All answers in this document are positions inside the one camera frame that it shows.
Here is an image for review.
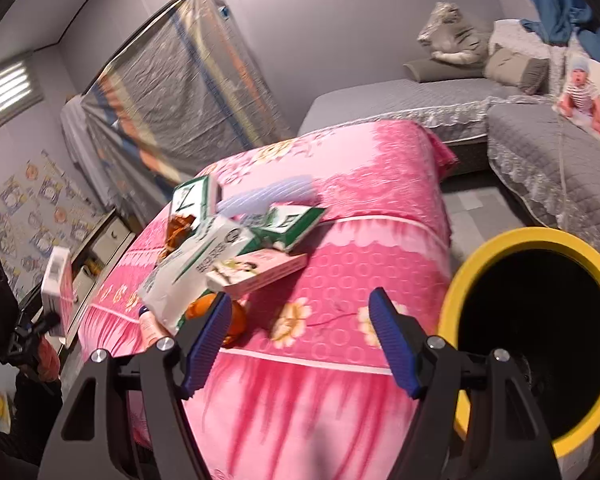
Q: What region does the small pink tube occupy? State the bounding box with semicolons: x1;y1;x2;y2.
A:
139;306;173;348

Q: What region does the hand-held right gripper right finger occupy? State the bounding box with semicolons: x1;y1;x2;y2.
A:
369;287;563;480

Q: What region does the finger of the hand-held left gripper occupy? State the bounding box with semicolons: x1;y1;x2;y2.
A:
26;311;62;340

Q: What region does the cartoon wall poster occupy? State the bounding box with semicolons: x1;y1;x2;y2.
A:
0;150;106;306

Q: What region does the window blind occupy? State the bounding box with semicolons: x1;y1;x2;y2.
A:
0;57;43;141

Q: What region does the grey striped plush cat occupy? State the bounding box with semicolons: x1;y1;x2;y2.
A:
417;2;496;66

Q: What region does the baby print pillow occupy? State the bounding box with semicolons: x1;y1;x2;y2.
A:
552;50;600;151

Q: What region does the grey quilted sofa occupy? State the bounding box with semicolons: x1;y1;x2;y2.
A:
487;102;600;261

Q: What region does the grey quilted mattress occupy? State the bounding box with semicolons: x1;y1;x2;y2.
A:
297;77;546;176

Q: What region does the striped cloth cover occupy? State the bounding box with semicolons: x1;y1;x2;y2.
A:
60;0;296;226

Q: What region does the person's left hand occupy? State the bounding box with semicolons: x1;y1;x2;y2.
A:
34;337;62;384

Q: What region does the orange snack packet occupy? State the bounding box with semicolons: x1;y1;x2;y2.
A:
165;212;202;254

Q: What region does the person's left forearm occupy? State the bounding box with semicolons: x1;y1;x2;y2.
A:
0;374;65;467

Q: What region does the pink and white flat box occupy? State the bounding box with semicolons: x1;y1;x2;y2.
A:
206;251;309;298

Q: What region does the grey and beige pillow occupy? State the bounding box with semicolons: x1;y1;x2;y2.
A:
482;46;551;96

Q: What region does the green and white carton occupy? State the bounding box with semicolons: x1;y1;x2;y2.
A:
250;205;327;253
169;175;223;221

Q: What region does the white folded blanket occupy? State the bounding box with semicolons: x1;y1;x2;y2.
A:
490;19;566;68

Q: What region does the yellow-rimmed black bin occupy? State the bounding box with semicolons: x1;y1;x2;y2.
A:
437;227;600;458

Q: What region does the white cabinet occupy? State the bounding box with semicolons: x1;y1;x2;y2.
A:
67;207;138;351

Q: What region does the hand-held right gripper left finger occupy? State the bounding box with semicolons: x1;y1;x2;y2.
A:
37;291;233;480

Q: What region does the white and green plastic bag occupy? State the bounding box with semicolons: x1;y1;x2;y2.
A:
137;215;256;336

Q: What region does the orange plastic object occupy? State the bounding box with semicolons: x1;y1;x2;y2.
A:
187;292;248;348

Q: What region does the pink floral blanket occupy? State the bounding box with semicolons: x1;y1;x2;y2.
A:
77;120;458;480

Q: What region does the flat grey pillow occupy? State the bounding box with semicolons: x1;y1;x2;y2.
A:
402;56;486;83

